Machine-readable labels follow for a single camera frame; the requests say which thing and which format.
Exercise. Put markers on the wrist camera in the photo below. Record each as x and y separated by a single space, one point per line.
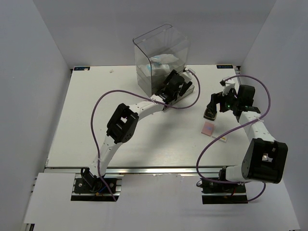
228 84
187 74

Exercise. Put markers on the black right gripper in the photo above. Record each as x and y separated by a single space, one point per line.
216 98

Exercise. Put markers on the black gold-edged compact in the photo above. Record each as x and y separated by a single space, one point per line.
209 115

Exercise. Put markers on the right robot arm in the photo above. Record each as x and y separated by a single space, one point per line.
265 157

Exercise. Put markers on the pink makeup packet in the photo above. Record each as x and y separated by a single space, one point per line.
208 128

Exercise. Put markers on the clear acrylic organizer with drawers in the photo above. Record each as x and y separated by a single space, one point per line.
164 39

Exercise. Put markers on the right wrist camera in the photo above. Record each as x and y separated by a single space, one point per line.
228 84

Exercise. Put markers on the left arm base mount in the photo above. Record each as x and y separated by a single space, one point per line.
99 193

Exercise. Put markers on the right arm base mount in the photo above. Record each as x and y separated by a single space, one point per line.
222 194

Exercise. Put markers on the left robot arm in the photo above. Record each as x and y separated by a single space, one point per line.
123 122

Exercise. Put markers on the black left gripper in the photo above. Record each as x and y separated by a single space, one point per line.
185 86

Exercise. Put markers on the blue label sticker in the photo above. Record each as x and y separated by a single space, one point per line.
81 68
224 66

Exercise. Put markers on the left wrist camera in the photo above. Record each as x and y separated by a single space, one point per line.
187 74

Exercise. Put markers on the blue label sticker right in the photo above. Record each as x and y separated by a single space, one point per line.
224 66

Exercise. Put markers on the blue label sticker left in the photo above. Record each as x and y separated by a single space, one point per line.
81 68

